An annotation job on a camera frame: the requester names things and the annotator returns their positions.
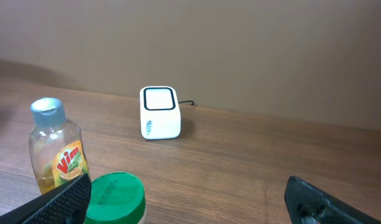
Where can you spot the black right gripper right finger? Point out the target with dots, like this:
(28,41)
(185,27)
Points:
(308,204)

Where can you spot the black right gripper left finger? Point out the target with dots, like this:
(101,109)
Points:
(66,204)

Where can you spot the green lid white jar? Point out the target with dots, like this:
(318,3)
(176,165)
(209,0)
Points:
(117,198)

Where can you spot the yellow dish soap bottle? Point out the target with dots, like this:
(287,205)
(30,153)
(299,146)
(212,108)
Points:
(55,145)

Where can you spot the white barcode scanner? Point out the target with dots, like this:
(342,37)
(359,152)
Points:
(160,116)

